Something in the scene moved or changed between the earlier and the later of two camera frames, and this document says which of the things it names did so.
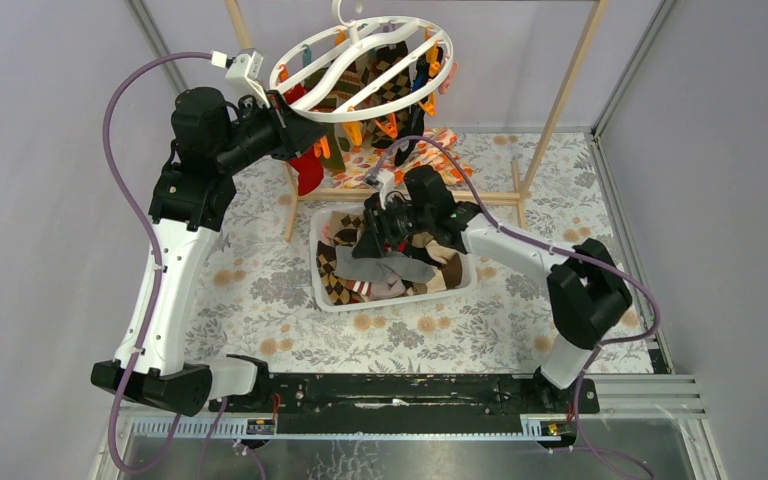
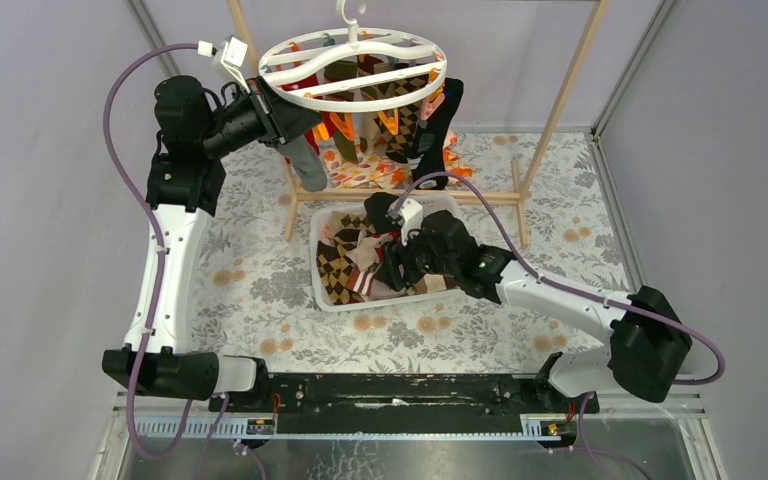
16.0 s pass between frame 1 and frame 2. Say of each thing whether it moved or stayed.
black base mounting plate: stayed
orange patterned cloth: stayed
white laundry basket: stayed
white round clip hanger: moved
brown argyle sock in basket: stayed
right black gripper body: moved
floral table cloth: stayed
